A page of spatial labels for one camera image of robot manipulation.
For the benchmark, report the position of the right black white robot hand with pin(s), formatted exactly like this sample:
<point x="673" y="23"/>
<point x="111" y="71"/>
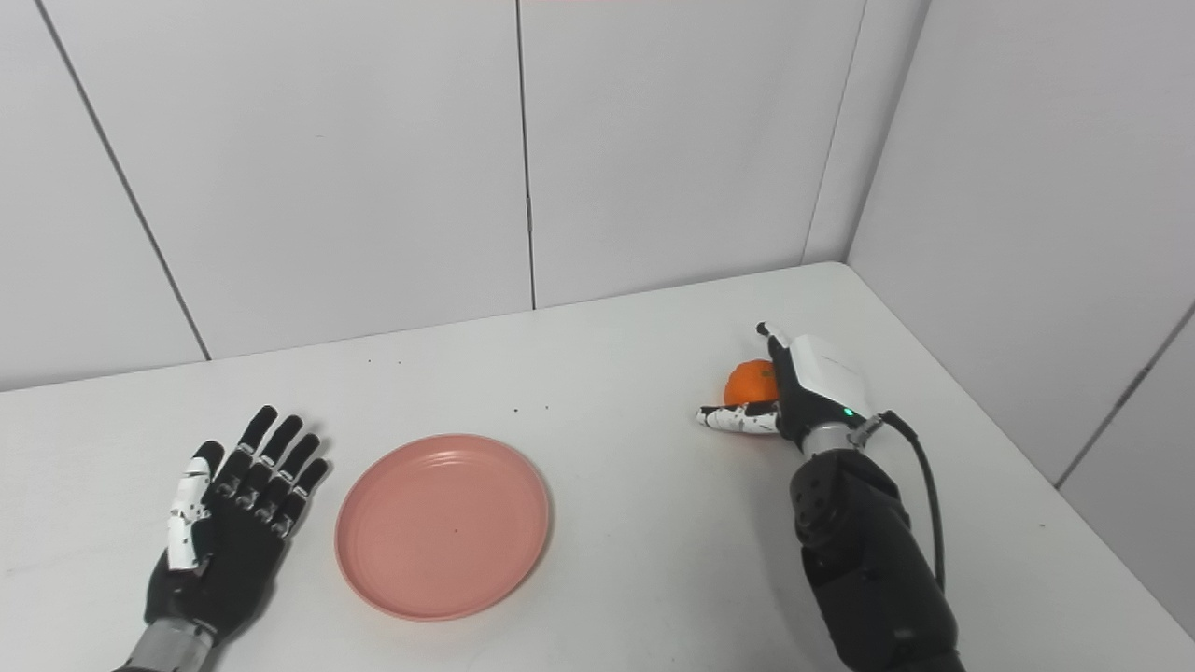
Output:
<point x="803" y="392"/>

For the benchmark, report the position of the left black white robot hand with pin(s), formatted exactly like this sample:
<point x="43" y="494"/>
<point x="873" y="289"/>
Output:
<point x="233" y="523"/>

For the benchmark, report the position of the orange fruit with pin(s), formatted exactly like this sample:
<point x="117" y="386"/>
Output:
<point x="750" y="383"/>

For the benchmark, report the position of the pink round plate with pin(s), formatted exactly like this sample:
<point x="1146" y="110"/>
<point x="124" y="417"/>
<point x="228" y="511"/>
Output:
<point x="442" y="525"/>

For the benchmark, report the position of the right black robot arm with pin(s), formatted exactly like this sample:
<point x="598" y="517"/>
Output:
<point x="868" y="560"/>

